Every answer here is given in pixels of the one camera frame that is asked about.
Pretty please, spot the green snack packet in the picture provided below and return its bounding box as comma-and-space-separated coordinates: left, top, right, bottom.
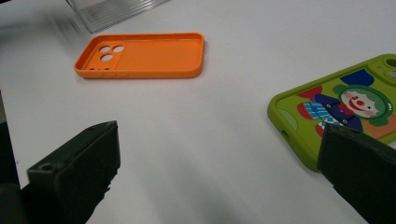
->
266, 53, 396, 173

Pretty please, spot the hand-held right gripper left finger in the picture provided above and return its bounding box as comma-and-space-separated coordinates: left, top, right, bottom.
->
27, 120, 121, 224

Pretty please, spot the orange box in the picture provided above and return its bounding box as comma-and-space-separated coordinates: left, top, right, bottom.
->
73, 32, 205, 79

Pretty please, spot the clear plastic rack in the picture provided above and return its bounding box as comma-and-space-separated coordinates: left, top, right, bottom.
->
64, 0, 172, 34

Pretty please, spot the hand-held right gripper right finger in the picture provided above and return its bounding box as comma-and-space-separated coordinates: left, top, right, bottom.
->
317, 123, 396, 224

